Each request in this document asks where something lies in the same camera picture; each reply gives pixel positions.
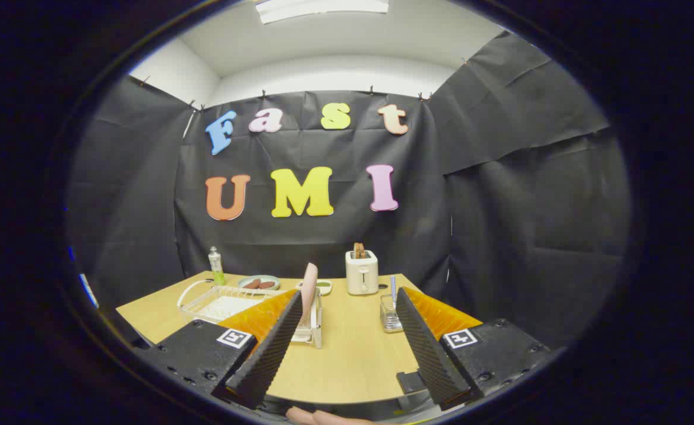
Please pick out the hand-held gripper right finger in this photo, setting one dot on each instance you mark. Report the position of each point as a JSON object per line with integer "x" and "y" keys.
{"x": 426, "y": 348}

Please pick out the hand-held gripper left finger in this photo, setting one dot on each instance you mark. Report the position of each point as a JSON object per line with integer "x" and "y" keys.
{"x": 267, "y": 354}

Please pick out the pink plate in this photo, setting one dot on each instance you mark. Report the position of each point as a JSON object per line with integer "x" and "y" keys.
{"x": 309, "y": 283}

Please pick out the pale green plate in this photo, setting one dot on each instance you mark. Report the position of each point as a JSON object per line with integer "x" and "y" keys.
{"x": 264, "y": 278}

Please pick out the small white dish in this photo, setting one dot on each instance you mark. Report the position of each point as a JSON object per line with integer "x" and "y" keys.
{"x": 323, "y": 287}

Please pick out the black table edge clamp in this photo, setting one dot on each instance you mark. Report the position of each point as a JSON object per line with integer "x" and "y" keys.
{"x": 410, "y": 382}

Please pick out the cream toaster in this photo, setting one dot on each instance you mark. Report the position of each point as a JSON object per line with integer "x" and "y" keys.
{"x": 361, "y": 274}

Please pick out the green and white bottle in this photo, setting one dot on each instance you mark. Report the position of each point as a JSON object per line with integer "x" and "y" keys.
{"x": 217, "y": 268}

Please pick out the brown toast slice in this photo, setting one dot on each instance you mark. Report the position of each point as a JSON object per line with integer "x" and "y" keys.
{"x": 359, "y": 251}

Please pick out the black backdrop cloth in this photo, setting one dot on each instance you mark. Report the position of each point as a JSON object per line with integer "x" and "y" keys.
{"x": 500, "y": 206}

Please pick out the ceiling light panel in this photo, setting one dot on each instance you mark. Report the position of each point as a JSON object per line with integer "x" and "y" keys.
{"x": 323, "y": 7}

